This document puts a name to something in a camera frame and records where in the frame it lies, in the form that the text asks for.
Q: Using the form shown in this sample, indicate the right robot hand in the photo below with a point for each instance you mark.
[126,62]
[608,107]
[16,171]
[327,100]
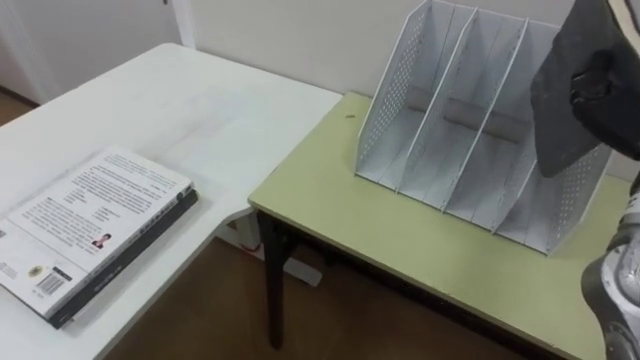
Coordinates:
[612,100]

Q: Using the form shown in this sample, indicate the dark grey book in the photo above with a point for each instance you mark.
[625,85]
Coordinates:
[560,100]

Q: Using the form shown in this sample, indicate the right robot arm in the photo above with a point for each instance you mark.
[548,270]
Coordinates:
[619,290]

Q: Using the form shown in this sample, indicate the white mesh file organizer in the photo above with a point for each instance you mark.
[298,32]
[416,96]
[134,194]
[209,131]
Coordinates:
[465,130]

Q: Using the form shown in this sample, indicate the green top desk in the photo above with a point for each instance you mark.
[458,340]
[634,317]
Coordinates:
[400,220]

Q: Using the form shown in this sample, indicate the white desk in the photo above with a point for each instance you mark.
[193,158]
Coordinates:
[165,130]

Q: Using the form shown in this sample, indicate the black cover book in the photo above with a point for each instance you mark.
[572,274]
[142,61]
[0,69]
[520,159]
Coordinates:
[130,260]

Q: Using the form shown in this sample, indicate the white cover book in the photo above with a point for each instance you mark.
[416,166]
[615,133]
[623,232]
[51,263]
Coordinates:
[85,225]

